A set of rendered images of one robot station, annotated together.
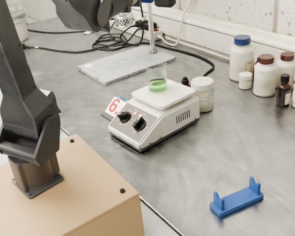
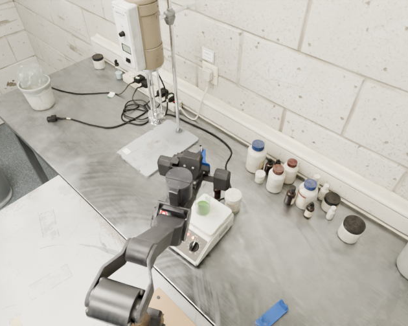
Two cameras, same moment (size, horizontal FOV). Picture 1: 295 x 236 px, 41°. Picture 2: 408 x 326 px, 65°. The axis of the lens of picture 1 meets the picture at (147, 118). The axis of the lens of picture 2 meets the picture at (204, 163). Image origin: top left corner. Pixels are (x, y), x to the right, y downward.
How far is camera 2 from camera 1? 0.55 m
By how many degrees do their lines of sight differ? 21
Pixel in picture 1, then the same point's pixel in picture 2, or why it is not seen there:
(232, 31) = (246, 123)
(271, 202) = (293, 313)
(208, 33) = (224, 118)
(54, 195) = not seen: outside the picture
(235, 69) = (251, 165)
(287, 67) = (292, 172)
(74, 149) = (162, 306)
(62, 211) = not seen: outside the picture
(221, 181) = (258, 294)
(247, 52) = (261, 156)
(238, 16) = (250, 110)
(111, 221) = not seen: outside the picture
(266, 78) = (277, 184)
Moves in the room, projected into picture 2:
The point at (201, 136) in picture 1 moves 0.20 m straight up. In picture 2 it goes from (236, 244) to (242, 209)
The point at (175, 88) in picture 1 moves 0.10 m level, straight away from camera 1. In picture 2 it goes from (215, 208) to (210, 185)
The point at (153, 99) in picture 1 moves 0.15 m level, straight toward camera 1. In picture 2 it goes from (201, 224) to (213, 268)
